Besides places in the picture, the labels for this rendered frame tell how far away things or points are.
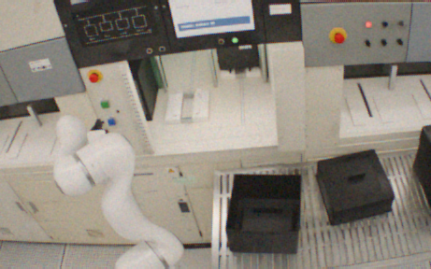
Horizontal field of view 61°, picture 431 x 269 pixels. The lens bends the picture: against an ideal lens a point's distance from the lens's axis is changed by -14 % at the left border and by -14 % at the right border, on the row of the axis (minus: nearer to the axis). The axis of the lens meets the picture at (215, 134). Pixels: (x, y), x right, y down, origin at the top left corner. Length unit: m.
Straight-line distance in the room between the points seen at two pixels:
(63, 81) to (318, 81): 1.04
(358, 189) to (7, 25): 1.58
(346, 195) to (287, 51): 0.63
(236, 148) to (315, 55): 0.59
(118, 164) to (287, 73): 0.78
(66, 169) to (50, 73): 0.78
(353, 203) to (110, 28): 1.16
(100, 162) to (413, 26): 1.22
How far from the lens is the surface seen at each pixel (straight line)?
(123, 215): 1.12
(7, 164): 2.37
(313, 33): 1.53
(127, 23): 1.52
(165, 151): 1.94
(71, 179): 1.02
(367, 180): 1.77
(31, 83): 1.81
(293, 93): 1.62
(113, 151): 1.03
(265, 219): 1.75
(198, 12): 1.47
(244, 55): 2.18
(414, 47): 1.68
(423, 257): 1.73
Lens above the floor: 2.22
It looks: 44 degrees down
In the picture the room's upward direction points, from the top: 12 degrees counter-clockwise
